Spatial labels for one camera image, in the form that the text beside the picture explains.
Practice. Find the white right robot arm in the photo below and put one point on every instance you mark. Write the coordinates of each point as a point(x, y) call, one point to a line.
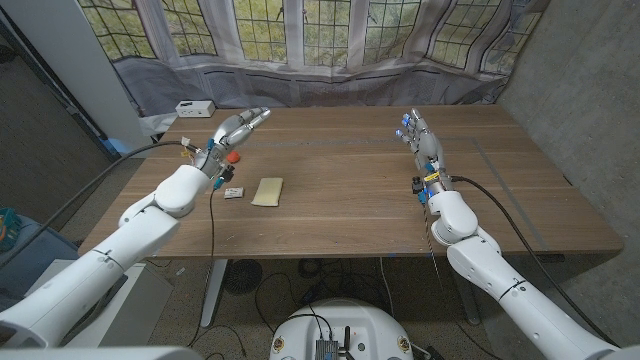
point(500, 270)

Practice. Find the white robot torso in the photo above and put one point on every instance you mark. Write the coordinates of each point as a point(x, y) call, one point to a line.
point(370, 325)

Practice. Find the blue upholstered seat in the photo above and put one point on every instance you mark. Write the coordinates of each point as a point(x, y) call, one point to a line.
point(30, 255)

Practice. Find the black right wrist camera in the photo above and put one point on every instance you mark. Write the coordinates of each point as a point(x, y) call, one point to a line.
point(419, 187)

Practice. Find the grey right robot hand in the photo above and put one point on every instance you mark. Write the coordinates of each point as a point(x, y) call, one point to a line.
point(427, 147)

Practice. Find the red toy strawberry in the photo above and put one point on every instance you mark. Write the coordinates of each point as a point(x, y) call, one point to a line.
point(233, 157)

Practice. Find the round black fan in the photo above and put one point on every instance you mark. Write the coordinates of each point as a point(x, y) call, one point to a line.
point(242, 277)

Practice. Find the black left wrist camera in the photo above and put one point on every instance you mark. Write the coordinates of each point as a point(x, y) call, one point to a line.
point(225, 176)

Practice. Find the white box of matches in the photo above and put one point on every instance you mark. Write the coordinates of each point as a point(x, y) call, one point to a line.
point(233, 193)

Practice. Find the grey metal module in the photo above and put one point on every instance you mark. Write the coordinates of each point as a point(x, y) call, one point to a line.
point(326, 350)

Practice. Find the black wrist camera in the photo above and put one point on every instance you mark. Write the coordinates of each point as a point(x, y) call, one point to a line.
point(225, 176)
point(419, 187)

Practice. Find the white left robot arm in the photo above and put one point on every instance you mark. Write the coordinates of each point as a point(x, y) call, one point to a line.
point(100, 265)

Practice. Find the black antenna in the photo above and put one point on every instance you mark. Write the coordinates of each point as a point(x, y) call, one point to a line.
point(347, 342)

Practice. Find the white robot shoulder cover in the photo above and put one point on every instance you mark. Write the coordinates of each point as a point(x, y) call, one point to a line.
point(100, 354)

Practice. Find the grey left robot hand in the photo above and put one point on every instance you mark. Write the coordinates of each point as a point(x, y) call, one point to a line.
point(227, 137)

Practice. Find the teal plastic object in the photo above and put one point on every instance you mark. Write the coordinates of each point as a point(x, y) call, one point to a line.
point(7, 227)

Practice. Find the white pillar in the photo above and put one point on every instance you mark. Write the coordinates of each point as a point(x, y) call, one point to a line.
point(75, 65)

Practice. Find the white power strip box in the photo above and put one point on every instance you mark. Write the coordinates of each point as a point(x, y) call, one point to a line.
point(195, 109)

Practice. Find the yellow sponge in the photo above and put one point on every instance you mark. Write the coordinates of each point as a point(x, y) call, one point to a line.
point(267, 192)

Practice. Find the grey table leg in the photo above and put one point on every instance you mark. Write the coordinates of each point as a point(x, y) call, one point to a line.
point(465, 305)

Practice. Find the white floor platform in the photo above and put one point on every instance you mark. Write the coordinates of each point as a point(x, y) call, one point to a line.
point(145, 300)

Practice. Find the white table leg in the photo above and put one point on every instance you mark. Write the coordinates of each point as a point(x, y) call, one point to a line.
point(214, 290)

